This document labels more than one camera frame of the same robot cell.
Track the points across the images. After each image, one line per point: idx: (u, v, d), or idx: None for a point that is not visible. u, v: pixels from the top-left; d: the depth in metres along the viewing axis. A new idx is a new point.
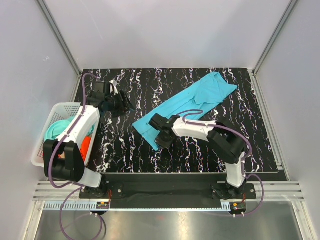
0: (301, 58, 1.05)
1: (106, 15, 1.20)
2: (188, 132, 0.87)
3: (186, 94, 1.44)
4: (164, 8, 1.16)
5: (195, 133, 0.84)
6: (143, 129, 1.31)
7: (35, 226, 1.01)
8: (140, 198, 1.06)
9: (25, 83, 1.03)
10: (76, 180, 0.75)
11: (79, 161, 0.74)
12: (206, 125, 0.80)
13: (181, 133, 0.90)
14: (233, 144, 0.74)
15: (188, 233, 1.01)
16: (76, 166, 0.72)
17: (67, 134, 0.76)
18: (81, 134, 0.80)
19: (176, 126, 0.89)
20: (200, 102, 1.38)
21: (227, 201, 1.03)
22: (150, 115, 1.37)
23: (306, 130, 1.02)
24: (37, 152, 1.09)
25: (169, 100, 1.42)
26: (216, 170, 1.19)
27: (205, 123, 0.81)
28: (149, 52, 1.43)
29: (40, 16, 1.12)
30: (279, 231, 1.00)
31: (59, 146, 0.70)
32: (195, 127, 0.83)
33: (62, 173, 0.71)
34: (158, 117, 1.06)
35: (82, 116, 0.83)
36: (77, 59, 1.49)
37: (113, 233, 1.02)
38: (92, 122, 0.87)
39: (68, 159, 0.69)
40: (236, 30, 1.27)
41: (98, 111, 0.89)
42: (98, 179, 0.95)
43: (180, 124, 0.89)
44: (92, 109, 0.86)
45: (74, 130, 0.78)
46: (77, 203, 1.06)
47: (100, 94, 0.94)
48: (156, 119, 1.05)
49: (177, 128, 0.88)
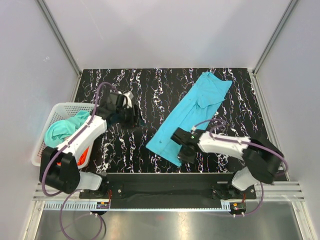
0: (301, 58, 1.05)
1: (107, 16, 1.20)
2: (216, 148, 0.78)
3: (187, 101, 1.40)
4: (164, 9, 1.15)
5: (225, 150, 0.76)
6: (159, 148, 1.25)
7: (35, 226, 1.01)
8: (140, 198, 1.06)
9: (25, 83, 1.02)
10: (68, 192, 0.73)
11: (75, 174, 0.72)
12: (239, 142, 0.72)
13: (208, 149, 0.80)
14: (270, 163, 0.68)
15: (188, 233, 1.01)
16: (71, 178, 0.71)
17: (68, 144, 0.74)
18: (83, 145, 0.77)
19: (202, 141, 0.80)
20: (205, 105, 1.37)
21: (227, 201, 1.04)
22: (163, 131, 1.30)
23: (306, 131, 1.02)
24: (37, 152, 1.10)
25: (172, 112, 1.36)
26: (216, 170, 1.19)
27: (238, 140, 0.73)
28: (149, 52, 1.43)
29: (40, 16, 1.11)
30: (279, 231, 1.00)
31: (56, 155, 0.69)
32: (225, 144, 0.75)
33: (55, 183, 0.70)
34: (180, 131, 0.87)
35: (88, 127, 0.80)
36: (77, 59, 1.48)
37: (113, 233, 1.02)
38: (96, 134, 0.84)
39: (63, 170, 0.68)
40: (236, 30, 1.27)
41: (106, 124, 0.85)
42: (97, 183, 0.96)
43: (208, 139, 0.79)
44: (99, 121, 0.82)
45: (77, 141, 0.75)
46: (77, 203, 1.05)
47: (112, 105, 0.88)
48: (178, 134, 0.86)
49: (203, 144, 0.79)
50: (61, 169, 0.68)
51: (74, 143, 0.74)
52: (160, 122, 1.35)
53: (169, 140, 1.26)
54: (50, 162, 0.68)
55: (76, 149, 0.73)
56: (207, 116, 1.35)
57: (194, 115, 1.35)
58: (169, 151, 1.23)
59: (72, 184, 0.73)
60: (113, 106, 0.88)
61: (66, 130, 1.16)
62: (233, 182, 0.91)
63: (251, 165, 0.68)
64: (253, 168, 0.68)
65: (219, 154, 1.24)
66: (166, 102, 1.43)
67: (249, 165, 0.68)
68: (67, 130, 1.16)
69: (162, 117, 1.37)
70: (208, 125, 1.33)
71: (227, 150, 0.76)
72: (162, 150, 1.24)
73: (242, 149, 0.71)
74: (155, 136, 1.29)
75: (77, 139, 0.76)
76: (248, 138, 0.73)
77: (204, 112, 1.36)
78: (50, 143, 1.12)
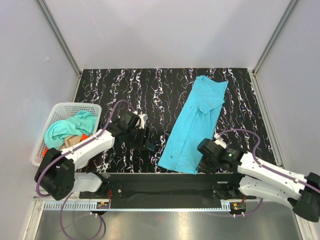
0: (301, 58, 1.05)
1: (107, 15, 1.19)
2: (259, 175, 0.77)
3: (188, 109, 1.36)
4: (164, 8, 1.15)
5: (270, 180, 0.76)
6: (172, 163, 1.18)
7: (35, 226, 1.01)
8: (140, 198, 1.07)
9: (25, 83, 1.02)
10: (57, 199, 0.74)
11: (69, 183, 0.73)
12: (296, 181, 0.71)
13: (247, 173, 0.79)
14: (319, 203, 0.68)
15: (188, 233, 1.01)
16: (64, 186, 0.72)
17: (72, 151, 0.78)
18: (87, 155, 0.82)
19: (245, 165, 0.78)
20: (207, 111, 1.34)
21: (227, 201, 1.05)
22: (175, 146, 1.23)
23: (306, 131, 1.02)
24: (37, 152, 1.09)
25: (175, 124, 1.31)
26: (216, 170, 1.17)
27: (294, 178, 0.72)
28: (149, 52, 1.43)
29: (40, 15, 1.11)
30: (279, 231, 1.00)
31: (58, 159, 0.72)
32: (275, 177, 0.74)
33: (49, 186, 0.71)
34: (213, 144, 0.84)
35: (96, 139, 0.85)
36: (77, 59, 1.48)
37: (113, 233, 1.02)
38: (103, 148, 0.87)
39: (59, 175, 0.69)
40: (236, 30, 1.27)
41: (114, 141, 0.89)
42: (96, 185, 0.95)
43: (252, 165, 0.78)
44: (108, 137, 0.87)
45: (81, 149, 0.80)
46: (77, 203, 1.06)
47: (124, 124, 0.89)
48: (210, 148, 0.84)
49: (245, 168, 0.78)
50: (58, 174, 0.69)
51: (78, 151, 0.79)
52: (160, 122, 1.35)
53: (180, 153, 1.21)
54: (50, 164, 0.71)
55: (77, 157, 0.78)
56: (212, 121, 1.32)
57: (198, 122, 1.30)
58: (183, 164, 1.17)
59: (63, 192, 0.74)
60: (125, 125, 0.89)
61: (66, 130, 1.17)
62: (242, 188, 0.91)
63: (303, 205, 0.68)
64: (304, 208, 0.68)
65: None
66: (166, 102, 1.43)
67: (301, 204, 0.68)
68: (67, 130, 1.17)
69: (162, 117, 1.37)
70: None
71: (273, 182, 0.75)
72: (176, 165, 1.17)
73: (298, 189, 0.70)
74: (165, 152, 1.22)
75: (82, 148, 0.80)
76: (304, 178, 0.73)
77: (208, 118, 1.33)
78: (50, 143, 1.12)
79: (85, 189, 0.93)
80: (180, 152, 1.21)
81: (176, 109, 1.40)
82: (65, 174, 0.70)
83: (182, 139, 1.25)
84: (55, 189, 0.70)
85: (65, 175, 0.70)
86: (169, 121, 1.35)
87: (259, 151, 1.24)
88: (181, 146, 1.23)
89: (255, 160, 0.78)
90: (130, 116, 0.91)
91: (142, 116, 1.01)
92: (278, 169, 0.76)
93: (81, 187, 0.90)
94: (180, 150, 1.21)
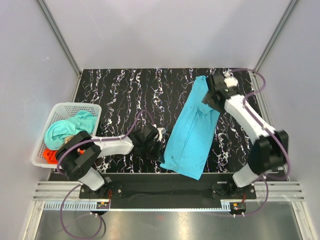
0: (301, 59, 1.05)
1: (107, 15, 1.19)
2: (238, 115, 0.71)
3: (188, 109, 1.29)
4: (164, 8, 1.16)
5: (244, 123, 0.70)
6: (173, 164, 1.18)
7: (35, 226, 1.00)
8: (140, 198, 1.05)
9: (25, 83, 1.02)
10: (69, 179, 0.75)
11: (86, 167, 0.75)
12: (263, 127, 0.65)
13: (229, 110, 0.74)
14: (272, 158, 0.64)
15: (188, 233, 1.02)
16: (82, 168, 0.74)
17: (100, 139, 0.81)
18: (109, 150, 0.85)
19: (232, 101, 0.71)
20: (208, 111, 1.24)
21: (227, 201, 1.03)
22: (176, 146, 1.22)
23: (305, 131, 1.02)
24: (37, 152, 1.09)
25: (175, 125, 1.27)
26: (216, 170, 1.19)
27: (264, 125, 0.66)
28: (149, 52, 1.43)
29: (40, 15, 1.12)
30: (278, 231, 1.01)
31: (86, 141, 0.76)
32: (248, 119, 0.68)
33: (68, 163, 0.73)
34: (220, 78, 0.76)
35: (119, 140, 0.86)
36: (77, 59, 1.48)
37: (113, 233, 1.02)
38: (120, 150, 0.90)
39: (85, 156, 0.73)
40: (236, 30, 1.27)
41: (130, 149, 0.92)
42: (96, 185, 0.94)
43: (238, 103, 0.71)
44: (129, 142, 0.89)
45: (108, 142, 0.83)
46: (76, 203, 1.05)
47: (143, 137, 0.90)
48: (215, 80, 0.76)
49: (230, 104, 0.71)
50: (83, 154, 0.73)
51: (104, 142, 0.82)
52: (160, 122, 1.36)
53: (181, 154, 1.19)
54: (79, 143, 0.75)
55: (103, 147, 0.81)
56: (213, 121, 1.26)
57: (199, 122, 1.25)
58: (184, 165, 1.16)
59: (77, 175, 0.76)
60: (144, 138, 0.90)
61: (66, 130, 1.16)
62: (233, 175, 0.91)
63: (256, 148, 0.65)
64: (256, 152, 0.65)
65: (219, 154, 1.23)
66: (166, 102, 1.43)
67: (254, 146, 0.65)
68: (67, 130, 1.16)
69: (162, 117, 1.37)
70: None
71: (246, 124, 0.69)
72: (177, 166, 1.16)
73: (259, 134, 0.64)
74: (166, 152, 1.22)
75: (108, 141, 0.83)
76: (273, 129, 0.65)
77: (209, 118, 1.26)
78: (49, 143, 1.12)
79: (88, 183, 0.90)
80: (181, 153, 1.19)
81: (176, 109, 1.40)
82: (89, 157, 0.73)
83: (182, 140, 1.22)
84: (73, 168, 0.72)
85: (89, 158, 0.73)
86: (169, 121, 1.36)
87: None
88: (181, 148, 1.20)
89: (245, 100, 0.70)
90: (150, 130, 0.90)
91: (160, 130, 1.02)
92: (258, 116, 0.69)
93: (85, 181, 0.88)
94: (181, 152, 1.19)
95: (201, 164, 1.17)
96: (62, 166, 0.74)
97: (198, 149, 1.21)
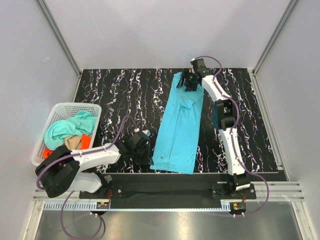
0: (301, 58, 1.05)
1: (107, 15, 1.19)
2: (208, 88, 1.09)
3: (171, 107, 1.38)
4: (164, 9, 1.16)
5: (211, 92, 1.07)
6: (164, 164, 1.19)
7: (35, 226, 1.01)
8: (140, 198, 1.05)
9: (25, 83, 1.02)
10: (49, 195, 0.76)
11: (66, 184, 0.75)
12: (222, 94, 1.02)
13: (205, 86, 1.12)
14: (225, 118, 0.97)
15: (188, 233, 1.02)
16: (62, 184, 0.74)
17: (81, 153, 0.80)
18: (92, 163, 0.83)
19: (205, 78, 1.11)
20: (190, 105, 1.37)
21: (227, 201, 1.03)
22: (167, 145, 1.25)
23: (305, 131, 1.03)
24: (37, 152, 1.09)
25: (161, 125, 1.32)
26: (216, 170, 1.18)
27: (222, 93, 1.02)
28: (149, 52, 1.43)
29: (40, 15, 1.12)
30: (278, 231, 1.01)
31: (64, 158, 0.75)
32: (214, 90, 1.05)
33: (48, 179, 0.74)
34: (202, 62, 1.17)
35: (104, 151, 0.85)
36: (77, 59, 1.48)
37: (113, 233, 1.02)
38: (107, 161, 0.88)
39: (63, 172, 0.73)
40: (236, 31, 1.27)
41: (118, 158, 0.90)
42: (93, 189, 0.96)
43: (209, 80, 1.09)
44: (115, 151, 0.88)
45: (89, 155, 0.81)
46: (76, 203, 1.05)
47: (131, 143, 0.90)
48: (197, 63, 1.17)
49: (205, 80, 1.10)
50: (61, 171, 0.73)
51: (85, 156, 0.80)
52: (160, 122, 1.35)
53: (170, 153, 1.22)
54: (57, 159, 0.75)
55: (83, 161, 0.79)
56: (196, 114, 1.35)
57: (184, 119, 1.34)
58: (175, 162, 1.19)
59: (57, 191, 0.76)
60: (133, 145, 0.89)
61: (66, 130, 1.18)
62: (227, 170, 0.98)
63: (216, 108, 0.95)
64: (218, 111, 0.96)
65: (219, 154, 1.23)
66: (166, 102, 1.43)
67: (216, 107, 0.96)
68: (67, 130, 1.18)
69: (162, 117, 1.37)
70: (208, 125, 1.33)
71: (212, 93, 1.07)
72: (168, 165, 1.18)
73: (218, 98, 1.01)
74: (155, 154, 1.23)
75: (90, 154, 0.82)
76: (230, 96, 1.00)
77: (192, 112, 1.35)
78: (49, 143, 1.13)
79: (84, 188, 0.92)
80: (170, 152, 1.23)
81: None
82: (67, 173, 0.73)
83: (170, 138, 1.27)
84: (52, 184, 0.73)
85: (67, 174, 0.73)
86: None
87: (259, 151, 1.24)
88: (170, 146, 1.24)
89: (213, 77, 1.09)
90: (139, 137, 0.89)
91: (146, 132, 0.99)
92: (221, 89, 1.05)
93: (77, 185, 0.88)
94: (170, 150, 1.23)
95: (192, 158, 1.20)
96: (42, 181, 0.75)
97: (187, 145, 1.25)
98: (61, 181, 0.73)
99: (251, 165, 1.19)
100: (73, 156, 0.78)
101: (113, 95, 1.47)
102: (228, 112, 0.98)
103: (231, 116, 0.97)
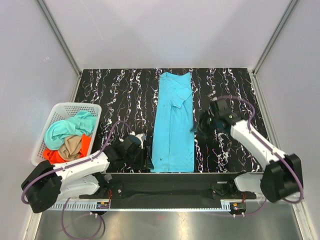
0: (301, 59, 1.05)
1: (107, 15, 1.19)
2: (247, 142, 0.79)
3: (162, 108, 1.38)
4: (164, 8, 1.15)
5: (255, 149, 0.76)
6: (164, 166, 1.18)
7: (35, 226, 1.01)
8: (140, 198, 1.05)
9: (25, 83, 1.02)
10: (35, 211, 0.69)
11: (52, 198, 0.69)
12: (272, 152, 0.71)
13: (237, 136, 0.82)
14: (286, 184, 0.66)
15: (188, 233, 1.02)
16: (46, 199, 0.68)
17: (64, 168, 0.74)
18: (77, 176, 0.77)
19: (237, 126, 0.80)
20: (181, 104, 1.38)
21: (227, 201, 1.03)
22: (164, 145, 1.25)
23: (305, 132, 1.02)
24: (37, 152, 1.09)
25: (156, 127, 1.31)
26: (216, 170, 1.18)
27: (273, 149, 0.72)
28: (149, 52, 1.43)
29: (40, 15, 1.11)
30: (279, 231, 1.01)
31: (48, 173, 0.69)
32: (257, 144, 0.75)
33: (32, 195, 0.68)
34: (223, 103, 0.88)
35: (91, 161, 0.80)
36: (77, 59, 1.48)
37: (113, 233, 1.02)
38: (95, 171, 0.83)
39: (45, 189, 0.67)
40: (236, 30, 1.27)
41: (108, 165, 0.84)
42: (92, 190, 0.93)
43: (243, 128, 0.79)
44: (104, 160, 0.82)
45: (73, 168, 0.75)
46: (77, 203, 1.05)
47: (121, 148, 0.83)
48: (218, 105, 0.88)
49: (237, 130, 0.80)
50: (44, 187, 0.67)
51: (69, 170, 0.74)
52: None
53: (169, 153, 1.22)
54: (41, 175, 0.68)
55: (66, 176, 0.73)
56: (188, 113, 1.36)
57: (176, 118, 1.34)
58: (174, 163, 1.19)
59: (43, 206, 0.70)
60: (124, 150, 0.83)
61: (66, 130, 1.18)
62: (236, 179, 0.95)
63: (266, 177, 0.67)
64: (268, 180, 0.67)
65: (219, 154, 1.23)
66: None
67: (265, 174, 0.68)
68: (67, 130, 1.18)
69: None
70: None
71: (256, 150, 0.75)
72: (168, 166, 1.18)
73: (270, 159, 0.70)
74: (153, 157, 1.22)
75: (74, 167, 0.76)
76: (283, 154, 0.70)
77: (184, 110, 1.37)
78: (50, 143, 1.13)
79: (81, 193, 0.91)
80: (168, 153, 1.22)
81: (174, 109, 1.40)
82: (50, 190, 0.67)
83: (166, 139, 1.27)
84: (35, 201, 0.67)
85: (50, 190, 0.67)
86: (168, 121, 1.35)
87: None
88: (167, 147, 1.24)
89: (248, 125, 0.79)
90: (130, 142, 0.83)
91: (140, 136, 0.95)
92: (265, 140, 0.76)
93: (73, 193, 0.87)
94: (168, 151, 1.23)
95: (191, 156, 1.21)
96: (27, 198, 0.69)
97: (184, 144, 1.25)
98: (44, 197, 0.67)
99: (251, 165, 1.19)
100: (55, 171, 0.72)
101: (113, 94, 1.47)
102: (285, 175, 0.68)
103: (291, 181, 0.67)
